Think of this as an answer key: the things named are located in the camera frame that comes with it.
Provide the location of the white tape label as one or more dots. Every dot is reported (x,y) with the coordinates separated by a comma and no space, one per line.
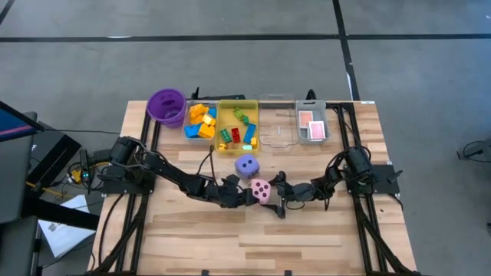
(366,102)

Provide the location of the small yellow floor object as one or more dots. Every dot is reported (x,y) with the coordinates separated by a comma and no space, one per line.
(76,175)

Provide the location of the red toy brick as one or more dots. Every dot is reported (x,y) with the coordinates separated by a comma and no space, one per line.
(235,135)

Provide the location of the small yellow toy brick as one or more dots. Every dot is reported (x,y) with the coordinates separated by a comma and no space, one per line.
(221,146)

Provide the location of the large yellow toy block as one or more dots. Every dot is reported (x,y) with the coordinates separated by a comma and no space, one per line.
(196,119)
(207,131)
(209,119)

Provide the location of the yellow translucent plastic bin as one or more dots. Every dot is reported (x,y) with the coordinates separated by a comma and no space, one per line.
(230,119)

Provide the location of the purple foam die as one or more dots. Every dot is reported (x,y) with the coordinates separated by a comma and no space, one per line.
(247,166)

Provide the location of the black power strip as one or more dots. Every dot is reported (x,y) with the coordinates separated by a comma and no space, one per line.
(85,170)

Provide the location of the mint green toy block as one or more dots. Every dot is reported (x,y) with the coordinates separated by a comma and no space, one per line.
(247,147)

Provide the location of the large clear plastic bin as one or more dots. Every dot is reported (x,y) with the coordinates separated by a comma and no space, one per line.
(285,140)

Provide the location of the lime green toy brick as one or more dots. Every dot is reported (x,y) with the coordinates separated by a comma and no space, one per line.
(239,114)

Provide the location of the black metal table frame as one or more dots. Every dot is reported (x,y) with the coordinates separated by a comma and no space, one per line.
(365,245)

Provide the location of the pink foam die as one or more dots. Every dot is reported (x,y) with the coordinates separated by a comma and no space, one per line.
(261,190)

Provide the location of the white paper sheet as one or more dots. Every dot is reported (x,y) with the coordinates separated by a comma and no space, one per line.
(63,230)

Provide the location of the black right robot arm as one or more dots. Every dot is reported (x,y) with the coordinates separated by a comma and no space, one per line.
(333,174)

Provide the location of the red playing card deck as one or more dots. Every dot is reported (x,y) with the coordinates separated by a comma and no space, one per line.
(317,130)
(305,117)

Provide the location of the purple plastic bucket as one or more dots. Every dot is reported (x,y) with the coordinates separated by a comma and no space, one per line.
(167,107)

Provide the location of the black computer case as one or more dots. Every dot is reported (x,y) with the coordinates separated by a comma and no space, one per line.
(53,153)

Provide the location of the small clear plastic bin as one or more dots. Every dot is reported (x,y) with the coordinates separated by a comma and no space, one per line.
(188,119)

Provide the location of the blue rounded toy block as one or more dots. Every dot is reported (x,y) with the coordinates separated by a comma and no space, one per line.
(212,112)

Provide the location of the small dark green brick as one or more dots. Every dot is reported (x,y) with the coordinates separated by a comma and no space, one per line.
(246,120)

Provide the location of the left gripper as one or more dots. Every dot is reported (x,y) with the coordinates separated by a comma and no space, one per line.
(230,195)

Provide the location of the dark grey desk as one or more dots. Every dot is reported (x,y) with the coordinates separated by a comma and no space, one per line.
(11,184)

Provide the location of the computer monitor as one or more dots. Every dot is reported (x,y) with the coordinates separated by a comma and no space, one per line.
(15,122)

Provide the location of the yellow angular toy block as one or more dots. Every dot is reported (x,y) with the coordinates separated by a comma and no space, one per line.
(198,110)

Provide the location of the large long blue block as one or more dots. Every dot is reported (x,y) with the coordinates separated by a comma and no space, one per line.
(192,131)

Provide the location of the grey plastic bin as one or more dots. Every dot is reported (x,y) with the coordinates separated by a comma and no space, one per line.
(303,133)

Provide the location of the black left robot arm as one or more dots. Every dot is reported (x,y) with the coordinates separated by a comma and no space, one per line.
(172,172)

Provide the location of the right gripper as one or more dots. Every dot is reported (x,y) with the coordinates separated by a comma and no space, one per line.
(297,191)

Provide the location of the long dark green brick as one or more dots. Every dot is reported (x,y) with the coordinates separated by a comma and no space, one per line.
(225,135)

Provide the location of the long blue brick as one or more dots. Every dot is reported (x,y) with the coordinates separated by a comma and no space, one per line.
(249,133)

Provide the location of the small orange toy brick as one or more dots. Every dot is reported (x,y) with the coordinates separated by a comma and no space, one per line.
(253,141)

